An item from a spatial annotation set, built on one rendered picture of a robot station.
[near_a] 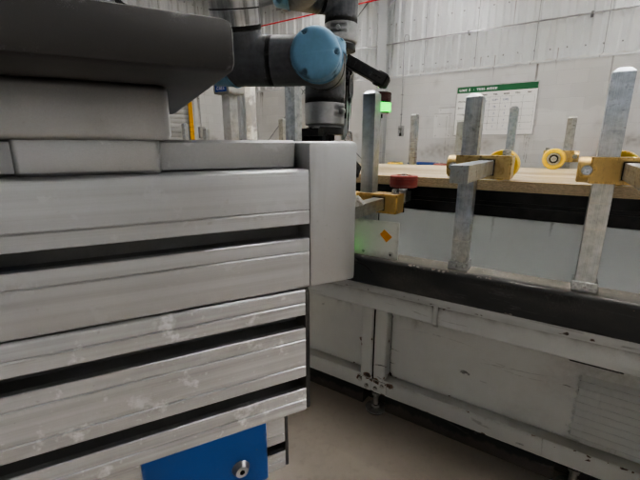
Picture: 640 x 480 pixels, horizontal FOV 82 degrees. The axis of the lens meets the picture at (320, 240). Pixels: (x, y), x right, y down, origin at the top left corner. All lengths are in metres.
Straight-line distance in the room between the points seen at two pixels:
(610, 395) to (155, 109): 1.26
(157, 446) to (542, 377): 1.17
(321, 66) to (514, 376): 1.06
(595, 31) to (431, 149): 3.17
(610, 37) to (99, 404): 8.22
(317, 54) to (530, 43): 7.79
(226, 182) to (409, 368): 1.27
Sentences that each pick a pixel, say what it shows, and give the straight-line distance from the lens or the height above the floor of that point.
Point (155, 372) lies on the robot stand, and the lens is 0.23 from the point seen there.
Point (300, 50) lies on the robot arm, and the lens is 0.60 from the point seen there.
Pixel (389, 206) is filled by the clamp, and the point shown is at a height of 0.84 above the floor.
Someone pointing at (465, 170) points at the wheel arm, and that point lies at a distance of 0.66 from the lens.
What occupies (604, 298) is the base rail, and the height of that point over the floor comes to 0.70.
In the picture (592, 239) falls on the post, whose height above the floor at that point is 0.81.
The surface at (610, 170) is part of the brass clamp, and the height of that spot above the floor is 0.95.
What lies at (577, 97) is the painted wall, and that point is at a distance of 8.12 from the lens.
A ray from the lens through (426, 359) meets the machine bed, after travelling 1.38.
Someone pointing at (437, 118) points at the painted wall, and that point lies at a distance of 8.46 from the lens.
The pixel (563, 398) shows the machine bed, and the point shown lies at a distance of 1.34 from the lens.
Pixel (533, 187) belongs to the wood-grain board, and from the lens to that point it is 1.10.
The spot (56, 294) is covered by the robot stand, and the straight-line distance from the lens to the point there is 0.21.
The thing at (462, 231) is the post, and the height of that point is 0.80.
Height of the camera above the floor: 0.99
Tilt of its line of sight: 14 degrees down
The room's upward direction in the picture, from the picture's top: straight up
